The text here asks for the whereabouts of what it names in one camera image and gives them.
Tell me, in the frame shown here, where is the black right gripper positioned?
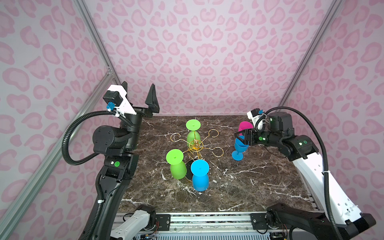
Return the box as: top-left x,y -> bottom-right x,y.
233,126 -> 282,147

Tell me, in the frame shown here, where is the magenta wine glass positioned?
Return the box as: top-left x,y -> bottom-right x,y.
238,121 -> 254,132

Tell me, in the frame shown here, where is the blue wine glass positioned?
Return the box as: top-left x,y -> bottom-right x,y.
191,160 -> 210,192
232,136 -> 249,161

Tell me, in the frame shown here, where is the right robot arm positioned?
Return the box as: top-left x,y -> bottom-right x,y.
234,107 -> 377,240

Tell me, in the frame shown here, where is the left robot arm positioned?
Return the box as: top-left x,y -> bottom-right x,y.
80,82 -> 160,240

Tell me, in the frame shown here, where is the back green wine glass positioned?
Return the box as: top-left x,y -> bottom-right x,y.
186,119 -> 201,147

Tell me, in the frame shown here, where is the green wine glass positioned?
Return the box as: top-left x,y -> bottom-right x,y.
186,119 -> 201,147
166,149 -> 187,180

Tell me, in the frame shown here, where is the front green wine glass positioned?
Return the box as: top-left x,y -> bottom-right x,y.
166,149 -> 187,180

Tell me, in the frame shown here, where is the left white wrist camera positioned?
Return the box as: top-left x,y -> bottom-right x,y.
103,85 -> 137,116

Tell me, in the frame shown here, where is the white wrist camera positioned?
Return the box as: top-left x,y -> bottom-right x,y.
247,108 -> 264,132
103,85 -> 137,116

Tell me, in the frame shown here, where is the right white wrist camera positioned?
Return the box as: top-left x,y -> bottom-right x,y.
247,108 -> 264,132

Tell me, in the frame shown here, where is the gold wire glass rack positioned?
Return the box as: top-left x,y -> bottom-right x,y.
170,129 -> 224,182

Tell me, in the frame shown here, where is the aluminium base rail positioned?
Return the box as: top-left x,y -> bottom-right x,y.
79,209 -> 343,240

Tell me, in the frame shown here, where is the aluminium frame post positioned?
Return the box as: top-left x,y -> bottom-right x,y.
1,70 -> 119,240

